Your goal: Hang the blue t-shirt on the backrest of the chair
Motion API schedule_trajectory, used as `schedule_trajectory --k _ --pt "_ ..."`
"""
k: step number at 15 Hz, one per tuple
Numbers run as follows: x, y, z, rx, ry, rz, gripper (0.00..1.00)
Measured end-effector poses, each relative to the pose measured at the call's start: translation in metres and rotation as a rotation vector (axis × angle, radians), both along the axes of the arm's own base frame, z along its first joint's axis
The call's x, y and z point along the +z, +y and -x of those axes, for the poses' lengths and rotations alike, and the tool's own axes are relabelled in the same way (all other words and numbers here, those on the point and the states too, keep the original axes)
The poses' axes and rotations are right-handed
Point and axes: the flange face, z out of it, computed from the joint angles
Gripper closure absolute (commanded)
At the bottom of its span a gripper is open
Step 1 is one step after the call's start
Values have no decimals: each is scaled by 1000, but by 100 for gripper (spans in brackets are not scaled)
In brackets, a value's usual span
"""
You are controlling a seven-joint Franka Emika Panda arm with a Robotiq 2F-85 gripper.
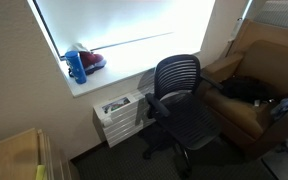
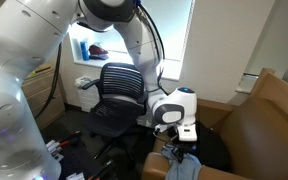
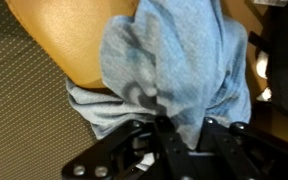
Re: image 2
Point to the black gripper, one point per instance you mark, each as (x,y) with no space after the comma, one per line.
(178,144)

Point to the blue t-shirt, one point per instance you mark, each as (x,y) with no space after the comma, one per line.
(187,170)

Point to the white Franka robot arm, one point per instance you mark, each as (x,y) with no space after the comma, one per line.
(10,50)

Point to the black mesh office chair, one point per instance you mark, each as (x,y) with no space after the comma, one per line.
(122,80)

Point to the black garment with white label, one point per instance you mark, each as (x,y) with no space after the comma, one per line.
(214,150)

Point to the black long tool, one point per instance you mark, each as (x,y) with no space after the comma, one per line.
(102,170)

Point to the tan leather armchair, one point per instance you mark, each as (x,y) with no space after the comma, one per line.
(267,133)

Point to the white flat packet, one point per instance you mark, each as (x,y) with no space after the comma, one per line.
(75,176)

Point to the white small boxes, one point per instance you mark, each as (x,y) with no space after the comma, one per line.
(54,150)

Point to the maroon object on windowsill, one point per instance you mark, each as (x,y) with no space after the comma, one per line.
(98,51)

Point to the blue bottle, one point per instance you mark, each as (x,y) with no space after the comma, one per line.
(84,50)

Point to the wooden dresser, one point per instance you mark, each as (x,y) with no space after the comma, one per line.
(44,96)

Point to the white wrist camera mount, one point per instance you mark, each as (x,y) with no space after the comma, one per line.
(188,133)

